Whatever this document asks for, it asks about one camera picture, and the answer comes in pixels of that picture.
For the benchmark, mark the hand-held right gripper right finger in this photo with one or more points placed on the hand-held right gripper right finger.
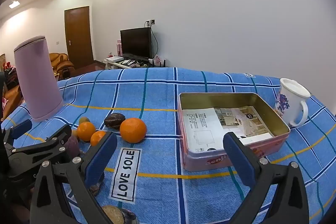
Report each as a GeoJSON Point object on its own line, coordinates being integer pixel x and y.
{"type": "Point", "coordinates": [237, 158]}

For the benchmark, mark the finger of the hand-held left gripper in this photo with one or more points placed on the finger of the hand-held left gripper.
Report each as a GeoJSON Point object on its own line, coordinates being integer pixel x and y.
{"type": "Point", "coordinates": [22, 128]}
{"type": "Point", "coordinates": [60, 140]}

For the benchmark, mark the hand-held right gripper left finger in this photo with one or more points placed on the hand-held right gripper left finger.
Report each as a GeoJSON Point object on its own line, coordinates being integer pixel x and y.
{"type": "Point", "coordinates": [101, 158]}

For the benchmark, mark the purple round turnip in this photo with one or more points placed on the purple round turnip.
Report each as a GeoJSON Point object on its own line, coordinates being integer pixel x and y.
{"type": "Point", "coordinates": [72, 148]}

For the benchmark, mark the yellow-brown round fruit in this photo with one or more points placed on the yellow-brown round fruit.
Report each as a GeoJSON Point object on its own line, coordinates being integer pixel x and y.
{"type": "Point", "coordinates": [74, 133]}
{"type": "Point", "coordinates": [84, 119]}

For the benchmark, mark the small orange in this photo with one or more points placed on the small orange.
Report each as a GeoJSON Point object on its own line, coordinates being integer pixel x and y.
{"type": "Point", "coordinates": [97, 137]}

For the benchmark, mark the medium orange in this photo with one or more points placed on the medium orange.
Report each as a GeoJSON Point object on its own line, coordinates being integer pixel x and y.
{"type": "Point", "coordinates": [86, 131]}

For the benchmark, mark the pink metal tin box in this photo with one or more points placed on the pink metal tin box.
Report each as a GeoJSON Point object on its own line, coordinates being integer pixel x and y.
{"type": "Point", "coordinates": [199, 161]}

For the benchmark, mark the dark brown passion fruit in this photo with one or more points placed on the dark brown passion fruit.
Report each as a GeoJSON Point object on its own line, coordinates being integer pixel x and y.
{"type": "Point", "coordinates": [114, 120]}

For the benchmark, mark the large orange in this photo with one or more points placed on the large orange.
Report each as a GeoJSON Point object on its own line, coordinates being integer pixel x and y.
{"type": "Point", "coordinates": [133, 130]}

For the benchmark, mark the orange leather couch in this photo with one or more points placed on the orange leather couch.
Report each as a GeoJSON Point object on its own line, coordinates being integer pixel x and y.
{"type": "Point", "coordinates": [13, 100]}

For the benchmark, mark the printed paper leaflet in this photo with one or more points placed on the printed paper leaflet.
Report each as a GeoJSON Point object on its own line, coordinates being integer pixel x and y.
{"type": "Point", "coordinates": [204, 132]}

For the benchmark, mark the lilac insulated tumbler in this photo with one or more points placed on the lilac insulated tumbler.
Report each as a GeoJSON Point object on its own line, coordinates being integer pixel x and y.
{"type": "Point", "coordinates": [39, 82]}

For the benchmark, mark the pile of dark clothes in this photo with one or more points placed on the pile of dark clothes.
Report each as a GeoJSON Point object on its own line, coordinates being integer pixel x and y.
{"type": "Point", "coordinates": [9, 74]}

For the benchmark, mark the blue plaid blanket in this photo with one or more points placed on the blue plaid blanket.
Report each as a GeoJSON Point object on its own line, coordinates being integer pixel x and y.
{"type": "Point", "coordinates": [157, 155]}

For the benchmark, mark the white mug with blue print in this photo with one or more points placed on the white mug with blue print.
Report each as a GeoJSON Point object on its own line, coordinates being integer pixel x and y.
{"type": "Point", "coordinates": [290, 107]}

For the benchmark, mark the orange leather armchair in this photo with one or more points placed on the orange leather armchair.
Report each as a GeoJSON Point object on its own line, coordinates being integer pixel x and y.
{"type": "Point", "coordinates": [63, 64]}

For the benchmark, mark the white mug lid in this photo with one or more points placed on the white mug lid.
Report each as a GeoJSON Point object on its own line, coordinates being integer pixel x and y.
{"type": "Point", "coordinates": [295, 87]}

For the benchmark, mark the white television stand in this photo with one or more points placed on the white television stand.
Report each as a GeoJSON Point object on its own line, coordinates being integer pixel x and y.
{"type": "Point", "coordinates": [115, 65]}

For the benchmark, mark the white flat box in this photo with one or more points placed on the white flat box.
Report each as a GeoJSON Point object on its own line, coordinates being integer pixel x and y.
{"type": "Point", "coordinates": [114, 58]}

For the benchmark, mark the brown wooden door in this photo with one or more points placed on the brown wooden door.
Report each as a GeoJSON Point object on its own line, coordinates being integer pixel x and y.
{"type": "Point", "coordinates": [78, 36]}

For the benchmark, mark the pink tall box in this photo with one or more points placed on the pink tall box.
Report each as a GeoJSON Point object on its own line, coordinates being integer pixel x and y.
{"type": "Point", "coordinates": [119, 48]}

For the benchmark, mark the black router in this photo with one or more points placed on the black router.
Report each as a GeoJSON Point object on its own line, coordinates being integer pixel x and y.
{"type": "Point", "coordinates": [160, 63]}

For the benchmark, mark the pink floral ornament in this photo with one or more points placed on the pink floral ornament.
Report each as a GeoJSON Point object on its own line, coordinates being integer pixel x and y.
{"type": "Point", "coordinates": [157, 59]}

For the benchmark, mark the black flat television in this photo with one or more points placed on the black flat television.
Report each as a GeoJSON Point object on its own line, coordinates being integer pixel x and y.
{"type": "Point", "coordinates": [136, 41]}

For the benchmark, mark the rectangular ceiling light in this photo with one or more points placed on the rectangular ceiling light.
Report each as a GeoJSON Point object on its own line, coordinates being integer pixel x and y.
{"type": "Point", "coordinates": [13, 4]}

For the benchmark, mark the wall power socket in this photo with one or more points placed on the wall power socket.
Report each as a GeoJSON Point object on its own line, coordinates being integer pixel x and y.
{"type": "Point", "coordinates": [151, 22]}

